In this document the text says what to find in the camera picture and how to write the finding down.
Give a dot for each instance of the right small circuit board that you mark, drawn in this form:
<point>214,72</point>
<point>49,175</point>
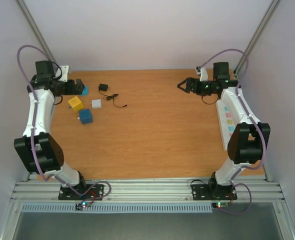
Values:
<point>219,205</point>

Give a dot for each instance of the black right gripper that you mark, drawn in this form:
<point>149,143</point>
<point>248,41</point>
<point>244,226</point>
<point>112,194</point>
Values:
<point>193,82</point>

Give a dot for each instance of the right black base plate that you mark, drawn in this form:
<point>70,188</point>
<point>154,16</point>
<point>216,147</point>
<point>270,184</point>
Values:
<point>212,192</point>

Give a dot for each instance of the aluminium rail frame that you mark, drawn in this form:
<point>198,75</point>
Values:
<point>151,149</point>

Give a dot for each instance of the black power adapter with cable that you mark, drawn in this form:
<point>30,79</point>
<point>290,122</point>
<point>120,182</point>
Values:
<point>104,88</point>

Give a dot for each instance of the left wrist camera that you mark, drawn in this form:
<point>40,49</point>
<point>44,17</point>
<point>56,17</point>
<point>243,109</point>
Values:
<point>65,69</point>

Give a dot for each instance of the white charger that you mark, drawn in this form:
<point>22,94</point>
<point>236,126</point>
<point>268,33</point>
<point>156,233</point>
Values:
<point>96,103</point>

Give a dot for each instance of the light blue travel adapter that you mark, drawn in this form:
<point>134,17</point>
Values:
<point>85,91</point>

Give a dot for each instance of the dark blue cube adapter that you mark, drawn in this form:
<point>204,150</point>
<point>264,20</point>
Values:
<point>85,116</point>

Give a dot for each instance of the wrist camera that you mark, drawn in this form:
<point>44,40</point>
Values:
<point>65,69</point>
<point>202,73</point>

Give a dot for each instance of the grey slotted cable duct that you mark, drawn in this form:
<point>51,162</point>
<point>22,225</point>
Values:
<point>117,208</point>

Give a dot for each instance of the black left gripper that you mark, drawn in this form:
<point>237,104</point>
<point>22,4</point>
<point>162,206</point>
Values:
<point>71,90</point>

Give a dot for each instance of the left small circuit board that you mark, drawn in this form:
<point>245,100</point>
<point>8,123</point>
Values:
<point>83,205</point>

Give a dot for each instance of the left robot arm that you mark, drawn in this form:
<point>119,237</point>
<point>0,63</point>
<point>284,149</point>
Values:
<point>37,149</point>

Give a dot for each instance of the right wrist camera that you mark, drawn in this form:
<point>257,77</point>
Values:
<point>202,73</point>

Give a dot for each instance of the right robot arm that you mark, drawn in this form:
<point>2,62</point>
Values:
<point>248,142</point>

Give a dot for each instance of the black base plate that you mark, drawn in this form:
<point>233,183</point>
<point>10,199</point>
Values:
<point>212,192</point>
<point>79,193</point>

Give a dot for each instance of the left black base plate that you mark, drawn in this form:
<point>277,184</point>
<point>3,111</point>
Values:
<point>79,193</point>

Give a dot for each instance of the white power strip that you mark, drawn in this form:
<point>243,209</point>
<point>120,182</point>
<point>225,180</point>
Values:
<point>226,123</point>

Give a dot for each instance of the small circuit board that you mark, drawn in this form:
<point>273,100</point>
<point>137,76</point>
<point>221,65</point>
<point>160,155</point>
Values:
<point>83,205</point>
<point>219,205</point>

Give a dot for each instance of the yellow cube adapter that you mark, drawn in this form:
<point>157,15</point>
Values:
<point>76,104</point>

